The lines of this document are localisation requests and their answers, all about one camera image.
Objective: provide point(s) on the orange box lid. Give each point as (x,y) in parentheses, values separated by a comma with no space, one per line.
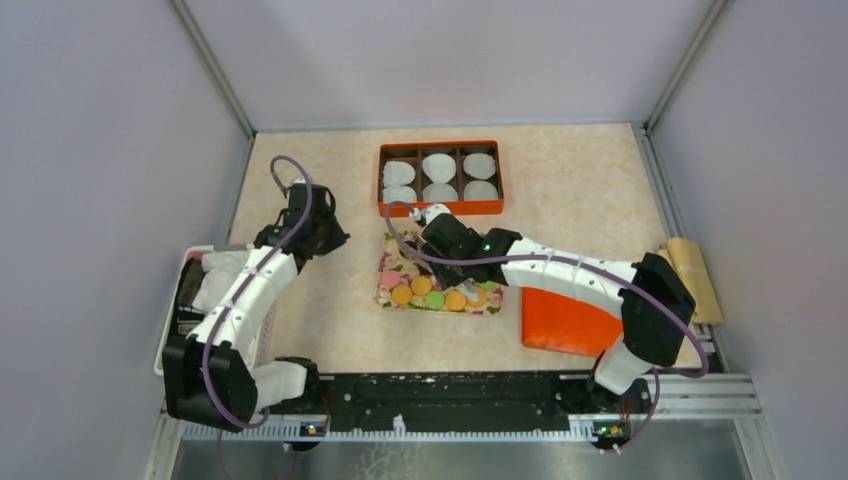
(555,323)

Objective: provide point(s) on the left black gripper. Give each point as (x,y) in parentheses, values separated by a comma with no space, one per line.
(337,237)

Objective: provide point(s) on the floral serving tray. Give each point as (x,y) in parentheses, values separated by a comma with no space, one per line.
(404,284)

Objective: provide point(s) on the pink cookie left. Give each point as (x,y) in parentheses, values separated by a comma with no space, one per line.
(390,279)

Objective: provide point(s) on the white cloth in basket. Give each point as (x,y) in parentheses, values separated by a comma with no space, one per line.
(220,271)

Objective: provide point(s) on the white plastic basket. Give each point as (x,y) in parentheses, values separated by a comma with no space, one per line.
(183,317)

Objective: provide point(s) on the orange cookie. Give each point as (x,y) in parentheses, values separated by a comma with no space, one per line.
(421,286)
(456,301)
(479,300)
(402,295)

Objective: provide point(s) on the orange compartment box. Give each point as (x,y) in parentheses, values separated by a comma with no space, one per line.
(467,176)

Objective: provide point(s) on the green cookie bottom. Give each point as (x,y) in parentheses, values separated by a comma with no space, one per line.
(434,300)

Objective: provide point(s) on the green cookie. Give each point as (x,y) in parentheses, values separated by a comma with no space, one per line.
(434,300)
(489,286)

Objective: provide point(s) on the green cookie right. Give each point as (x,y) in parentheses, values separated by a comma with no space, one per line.
(489,286)

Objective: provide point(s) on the white paper cup one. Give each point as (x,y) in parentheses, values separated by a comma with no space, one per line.
(397,173)

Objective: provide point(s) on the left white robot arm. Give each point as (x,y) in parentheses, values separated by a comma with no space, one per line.
(208,377)

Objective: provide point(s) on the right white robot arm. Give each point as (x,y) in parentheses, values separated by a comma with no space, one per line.
(646,296)

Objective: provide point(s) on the white paper cup two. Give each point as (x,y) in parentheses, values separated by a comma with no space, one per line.
(439,167)

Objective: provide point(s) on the white paper cup six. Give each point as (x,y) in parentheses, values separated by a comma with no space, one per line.
(479,190)

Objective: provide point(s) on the metal serving tongs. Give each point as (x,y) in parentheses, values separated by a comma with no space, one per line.
(469,288)

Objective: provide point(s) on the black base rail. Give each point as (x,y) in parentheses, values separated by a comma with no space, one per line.
(461,402)

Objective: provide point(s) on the white paper cup five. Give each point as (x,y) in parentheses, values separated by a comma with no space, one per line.
(479,166)

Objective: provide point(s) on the white paper cup three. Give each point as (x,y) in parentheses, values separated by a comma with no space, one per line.
(403,193)

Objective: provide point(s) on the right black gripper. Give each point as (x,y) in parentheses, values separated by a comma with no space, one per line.
(450,280)

